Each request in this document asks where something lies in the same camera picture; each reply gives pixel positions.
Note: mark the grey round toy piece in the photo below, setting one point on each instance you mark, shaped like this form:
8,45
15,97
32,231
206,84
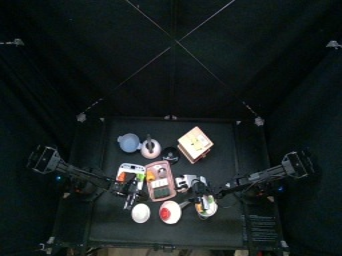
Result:
162,171

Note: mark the black round toy dish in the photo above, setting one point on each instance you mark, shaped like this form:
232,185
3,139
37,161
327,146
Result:
170,155

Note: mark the green toy vegetable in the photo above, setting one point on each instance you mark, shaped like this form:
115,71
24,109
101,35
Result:
140,176

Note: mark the white toy food slice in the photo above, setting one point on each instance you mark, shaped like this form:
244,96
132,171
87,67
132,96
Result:
159,183

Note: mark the yellow orange toy food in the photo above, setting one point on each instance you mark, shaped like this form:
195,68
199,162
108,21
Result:
150,176

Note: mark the white toy pan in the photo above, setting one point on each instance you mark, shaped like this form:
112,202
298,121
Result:
171,210

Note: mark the wooden toy box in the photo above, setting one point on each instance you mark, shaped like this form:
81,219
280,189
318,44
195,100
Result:
195,144

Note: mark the orange toy food piece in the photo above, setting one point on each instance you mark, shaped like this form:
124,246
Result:
120,176

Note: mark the orange toy carrot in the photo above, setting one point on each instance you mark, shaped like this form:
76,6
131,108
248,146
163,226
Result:
199,208

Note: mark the pink toy tray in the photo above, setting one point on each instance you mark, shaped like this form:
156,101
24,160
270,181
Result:
159,180

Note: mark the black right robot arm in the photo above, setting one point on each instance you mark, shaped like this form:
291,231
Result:
271,173

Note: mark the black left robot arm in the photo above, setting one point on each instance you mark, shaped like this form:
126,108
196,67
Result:
67,168

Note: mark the white toy cup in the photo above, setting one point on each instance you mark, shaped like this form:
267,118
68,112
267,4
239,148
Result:
208,209

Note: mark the grey blue round bowl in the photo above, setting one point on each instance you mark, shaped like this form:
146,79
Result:
128,142

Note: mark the white round bowl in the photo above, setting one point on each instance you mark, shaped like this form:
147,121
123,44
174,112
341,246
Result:
140,213

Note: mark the dark green toy block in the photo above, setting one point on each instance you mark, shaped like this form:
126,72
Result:
162,192

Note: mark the white grey toy appliance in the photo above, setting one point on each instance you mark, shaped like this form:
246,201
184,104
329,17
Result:
184,181

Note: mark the green toy food stick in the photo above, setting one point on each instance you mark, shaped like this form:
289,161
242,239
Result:
210,202

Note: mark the grey frame clamp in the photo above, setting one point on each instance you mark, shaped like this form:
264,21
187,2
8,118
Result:
80,117
16,42
333,44
170,117
259,121

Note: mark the pink toy kettle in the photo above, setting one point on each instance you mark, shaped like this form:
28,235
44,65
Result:
150,149

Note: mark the white toy tray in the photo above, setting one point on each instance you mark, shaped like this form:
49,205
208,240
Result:
128,168

